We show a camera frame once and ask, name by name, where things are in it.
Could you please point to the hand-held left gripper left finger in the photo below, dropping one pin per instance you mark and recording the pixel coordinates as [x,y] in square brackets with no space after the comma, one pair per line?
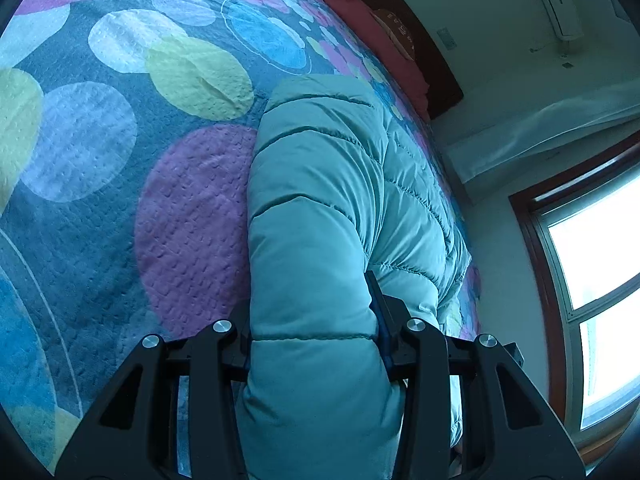
[210,360]

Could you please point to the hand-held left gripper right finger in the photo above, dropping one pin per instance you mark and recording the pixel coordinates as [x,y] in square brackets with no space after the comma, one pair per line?
[395,330]

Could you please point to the light green puffer jacket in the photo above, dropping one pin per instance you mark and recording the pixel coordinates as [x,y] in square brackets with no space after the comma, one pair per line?
[310,240]

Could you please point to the wooden framed window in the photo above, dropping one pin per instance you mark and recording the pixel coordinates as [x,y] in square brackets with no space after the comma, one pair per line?
[595,280]

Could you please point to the bed with circle-pattern bedspread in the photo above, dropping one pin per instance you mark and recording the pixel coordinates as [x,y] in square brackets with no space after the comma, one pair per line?
[125,170]

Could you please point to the white curtain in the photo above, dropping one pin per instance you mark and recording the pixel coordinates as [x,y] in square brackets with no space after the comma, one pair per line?
[540,135]

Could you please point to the dark wooden headboard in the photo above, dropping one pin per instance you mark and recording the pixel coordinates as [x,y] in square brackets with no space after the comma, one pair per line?
[430,60]

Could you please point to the pink pillow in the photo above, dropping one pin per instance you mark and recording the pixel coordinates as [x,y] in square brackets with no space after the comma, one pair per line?
[385,55]

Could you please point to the brown printed pillow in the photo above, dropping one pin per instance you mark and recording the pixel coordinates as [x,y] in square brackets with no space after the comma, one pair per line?
[397,32]

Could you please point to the white wall socket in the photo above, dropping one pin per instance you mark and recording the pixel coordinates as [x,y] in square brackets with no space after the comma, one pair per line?
[446,40]

